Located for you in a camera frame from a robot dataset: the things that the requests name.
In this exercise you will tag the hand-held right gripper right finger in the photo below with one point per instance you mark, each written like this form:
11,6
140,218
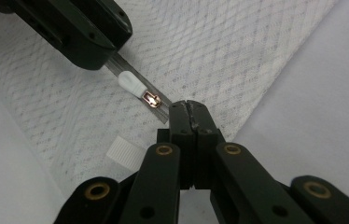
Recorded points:
205,130

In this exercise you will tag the white zipper pull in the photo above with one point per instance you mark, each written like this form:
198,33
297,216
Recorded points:
130,82

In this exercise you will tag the white knit garment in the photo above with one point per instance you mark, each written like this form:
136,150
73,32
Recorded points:
225,62

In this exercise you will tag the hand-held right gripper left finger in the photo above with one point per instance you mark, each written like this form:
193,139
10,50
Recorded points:
180,124

